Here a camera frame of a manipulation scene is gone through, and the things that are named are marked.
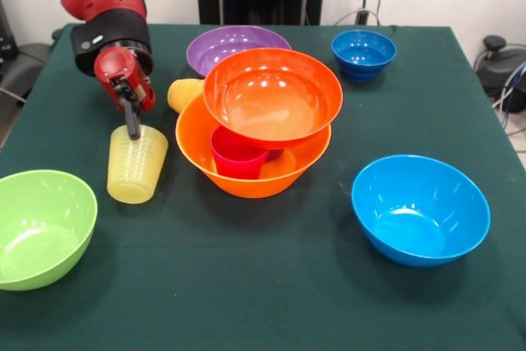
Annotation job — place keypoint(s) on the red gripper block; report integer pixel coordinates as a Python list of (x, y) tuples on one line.
[(119, 69)]

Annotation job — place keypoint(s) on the pale yellow ribbed cup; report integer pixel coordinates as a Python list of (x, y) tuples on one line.
[(135, 170)]

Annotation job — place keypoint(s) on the large orange plastic bowl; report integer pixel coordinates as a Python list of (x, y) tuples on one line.
[(193, 137)]

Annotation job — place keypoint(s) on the pink plastic cup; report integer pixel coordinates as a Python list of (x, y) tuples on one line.
[(234, 162)]

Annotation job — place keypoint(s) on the red plastic bowl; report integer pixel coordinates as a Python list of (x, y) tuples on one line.
[(271, 96)]

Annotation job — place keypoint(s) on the purple plastic cup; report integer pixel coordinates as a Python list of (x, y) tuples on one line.
[(275, 155)]

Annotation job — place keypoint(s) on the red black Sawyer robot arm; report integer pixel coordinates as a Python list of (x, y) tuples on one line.
[(98, 6)]

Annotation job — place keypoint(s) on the yellow plastic cup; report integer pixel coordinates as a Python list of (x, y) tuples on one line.
[(181, 94)]

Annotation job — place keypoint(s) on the purple plastic bowl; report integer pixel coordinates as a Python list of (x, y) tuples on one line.
[(213, 47)]

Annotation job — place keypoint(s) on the grey office chair base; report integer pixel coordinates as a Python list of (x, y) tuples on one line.
[(20, 67)]

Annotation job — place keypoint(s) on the green plastic bowl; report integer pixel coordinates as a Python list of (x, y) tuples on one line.
[(41, 227)]

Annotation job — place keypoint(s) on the dark green table cloth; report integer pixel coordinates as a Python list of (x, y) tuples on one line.
[(246, 277)]

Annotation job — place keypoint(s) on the small dark blue bowl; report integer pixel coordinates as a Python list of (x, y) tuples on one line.
[(363, 55)]

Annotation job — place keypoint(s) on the light blue plastic bowl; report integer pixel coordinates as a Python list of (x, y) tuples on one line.
[(419, 211)]

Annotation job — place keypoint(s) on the black office chair base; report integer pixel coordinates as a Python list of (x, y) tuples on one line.
[(501, 67)]

